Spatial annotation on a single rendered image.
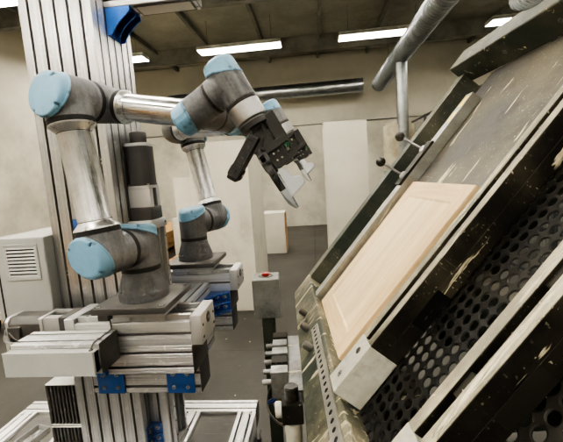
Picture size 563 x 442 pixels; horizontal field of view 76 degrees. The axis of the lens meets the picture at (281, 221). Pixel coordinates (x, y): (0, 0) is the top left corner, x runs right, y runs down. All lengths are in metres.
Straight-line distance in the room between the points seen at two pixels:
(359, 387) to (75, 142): 0.89
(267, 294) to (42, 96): 1.09
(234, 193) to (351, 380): 2.97
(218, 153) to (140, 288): 2.65
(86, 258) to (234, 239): 2.75
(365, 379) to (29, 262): 1.16
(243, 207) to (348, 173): 1.94
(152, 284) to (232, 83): 0.64
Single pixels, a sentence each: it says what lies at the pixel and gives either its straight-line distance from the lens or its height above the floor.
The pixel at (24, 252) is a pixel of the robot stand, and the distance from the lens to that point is 1.51.
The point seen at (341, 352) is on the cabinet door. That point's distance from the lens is 1.03.
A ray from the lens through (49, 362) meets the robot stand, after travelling 1.22.
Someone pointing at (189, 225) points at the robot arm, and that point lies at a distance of 1.58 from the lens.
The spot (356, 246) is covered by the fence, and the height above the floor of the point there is 1.09.
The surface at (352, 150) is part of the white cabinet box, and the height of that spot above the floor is 1.65.
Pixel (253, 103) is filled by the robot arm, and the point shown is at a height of 1.54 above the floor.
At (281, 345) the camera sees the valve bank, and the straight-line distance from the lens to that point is 1.40.
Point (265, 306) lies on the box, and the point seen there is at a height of 0.81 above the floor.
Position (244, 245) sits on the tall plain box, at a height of 0.69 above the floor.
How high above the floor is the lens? 1.38
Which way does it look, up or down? 7 degrees down
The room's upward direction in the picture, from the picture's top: 4 degrees counter-clockwise
